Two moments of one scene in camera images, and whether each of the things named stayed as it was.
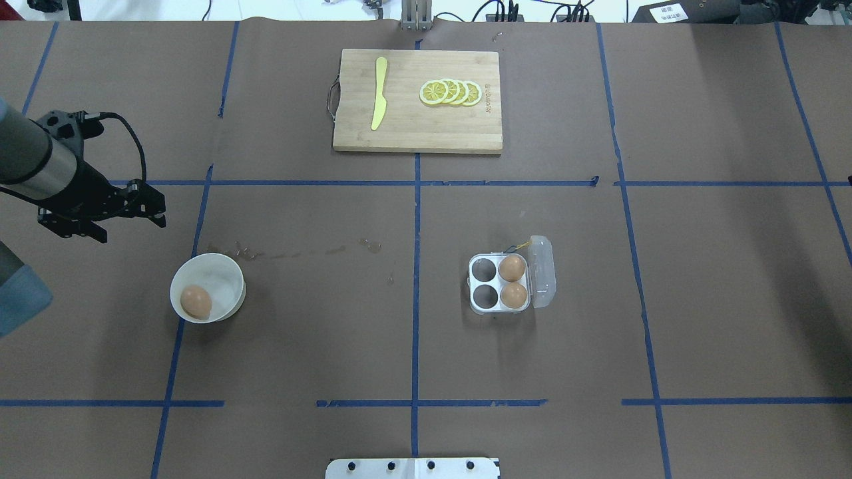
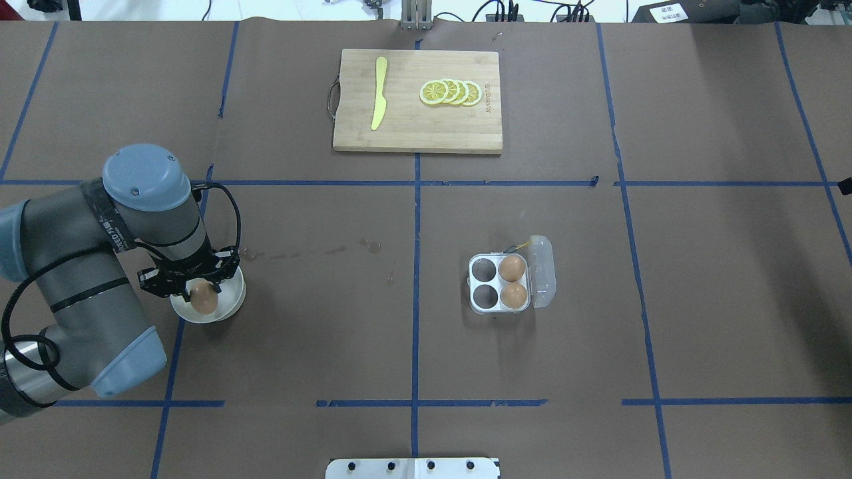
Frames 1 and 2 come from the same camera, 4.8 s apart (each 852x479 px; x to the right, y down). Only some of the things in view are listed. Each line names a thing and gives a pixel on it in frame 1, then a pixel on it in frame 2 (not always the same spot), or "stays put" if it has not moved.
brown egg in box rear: x=512 y=268 stays put
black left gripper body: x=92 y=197 to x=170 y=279
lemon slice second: x=453 y=90 stays put
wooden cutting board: x=408 y=124 stays put
